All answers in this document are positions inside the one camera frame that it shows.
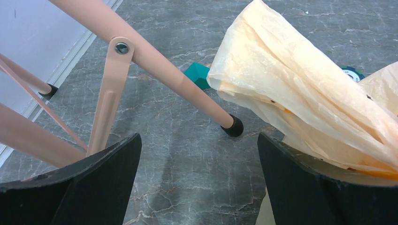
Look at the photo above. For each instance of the green white poker chip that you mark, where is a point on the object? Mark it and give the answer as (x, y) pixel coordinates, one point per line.
(355, 74)

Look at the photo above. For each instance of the pink tripod easel stand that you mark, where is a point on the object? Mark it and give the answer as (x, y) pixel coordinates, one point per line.
(125, 46)

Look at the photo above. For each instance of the teal wedge block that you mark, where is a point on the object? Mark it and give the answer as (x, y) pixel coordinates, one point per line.
(197, 73)

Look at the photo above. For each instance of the cream banana print plastic bag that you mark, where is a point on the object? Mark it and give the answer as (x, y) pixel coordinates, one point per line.
(267, 66)

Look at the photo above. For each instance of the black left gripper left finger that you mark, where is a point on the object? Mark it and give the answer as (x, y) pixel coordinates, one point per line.
(92, 191)

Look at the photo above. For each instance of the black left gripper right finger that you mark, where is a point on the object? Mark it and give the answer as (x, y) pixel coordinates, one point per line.
(304, 190)

